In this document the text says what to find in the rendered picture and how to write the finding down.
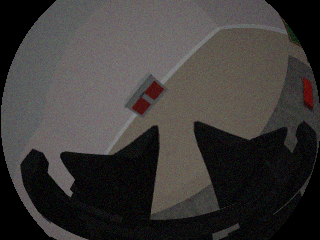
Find red rectangular block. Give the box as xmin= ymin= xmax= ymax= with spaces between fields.
xmin=303 ymin=77 xmax=313 ymax=111

